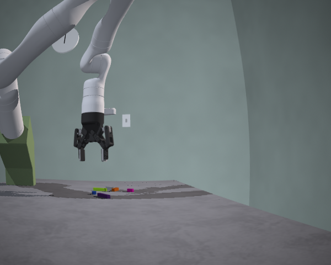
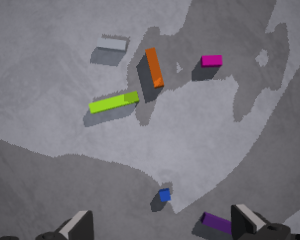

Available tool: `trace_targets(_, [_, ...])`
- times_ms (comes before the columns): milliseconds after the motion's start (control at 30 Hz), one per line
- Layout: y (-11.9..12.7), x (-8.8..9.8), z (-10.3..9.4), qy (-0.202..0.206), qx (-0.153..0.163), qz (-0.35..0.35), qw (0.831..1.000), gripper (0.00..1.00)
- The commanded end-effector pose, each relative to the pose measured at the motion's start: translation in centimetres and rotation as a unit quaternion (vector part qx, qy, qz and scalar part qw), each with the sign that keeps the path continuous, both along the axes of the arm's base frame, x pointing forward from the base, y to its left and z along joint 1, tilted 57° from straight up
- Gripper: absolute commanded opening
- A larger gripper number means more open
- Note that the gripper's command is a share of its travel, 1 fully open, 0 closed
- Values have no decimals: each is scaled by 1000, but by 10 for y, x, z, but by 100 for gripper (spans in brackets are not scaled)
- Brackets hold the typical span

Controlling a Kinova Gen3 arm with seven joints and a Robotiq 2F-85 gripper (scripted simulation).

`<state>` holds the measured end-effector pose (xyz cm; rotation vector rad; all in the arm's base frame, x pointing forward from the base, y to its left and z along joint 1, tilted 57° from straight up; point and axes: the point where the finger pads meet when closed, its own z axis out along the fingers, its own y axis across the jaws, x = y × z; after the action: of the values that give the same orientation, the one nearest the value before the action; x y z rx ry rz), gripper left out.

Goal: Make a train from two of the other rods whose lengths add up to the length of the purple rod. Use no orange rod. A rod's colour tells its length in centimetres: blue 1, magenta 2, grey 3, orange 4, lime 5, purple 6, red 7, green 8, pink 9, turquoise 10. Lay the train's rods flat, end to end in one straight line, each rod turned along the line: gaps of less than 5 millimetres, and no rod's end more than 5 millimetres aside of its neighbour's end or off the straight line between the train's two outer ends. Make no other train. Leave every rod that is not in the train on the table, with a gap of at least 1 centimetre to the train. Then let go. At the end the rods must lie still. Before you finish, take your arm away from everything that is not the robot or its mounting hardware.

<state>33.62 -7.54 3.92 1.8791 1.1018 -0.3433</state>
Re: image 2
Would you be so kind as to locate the purple rod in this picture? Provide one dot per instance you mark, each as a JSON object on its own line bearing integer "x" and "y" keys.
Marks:
{"x": 216, "y": 222}

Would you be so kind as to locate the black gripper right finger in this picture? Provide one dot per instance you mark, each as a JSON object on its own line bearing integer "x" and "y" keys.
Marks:
{"x": 244, "y": 222}

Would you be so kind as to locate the orange rod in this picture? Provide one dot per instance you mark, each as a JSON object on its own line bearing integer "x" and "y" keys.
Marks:
{"x": 154, "y": 68}

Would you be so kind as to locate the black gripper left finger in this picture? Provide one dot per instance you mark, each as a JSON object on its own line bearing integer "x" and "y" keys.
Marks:
{"x": 80, "y": 227}

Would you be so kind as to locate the lime green rod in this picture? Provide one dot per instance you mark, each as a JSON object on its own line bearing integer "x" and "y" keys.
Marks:
{"x": 114, "y": 102}

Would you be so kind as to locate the small magenta block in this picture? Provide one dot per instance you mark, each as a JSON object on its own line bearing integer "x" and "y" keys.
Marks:
{"x": 211, "y": 61}

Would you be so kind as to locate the grey rectangular block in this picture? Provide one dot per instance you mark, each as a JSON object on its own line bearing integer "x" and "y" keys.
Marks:
{"x": 112, "y": 45}

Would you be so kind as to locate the small blue block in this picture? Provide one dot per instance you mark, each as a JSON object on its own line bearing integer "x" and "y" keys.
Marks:
{"x": 164, "y": 194}

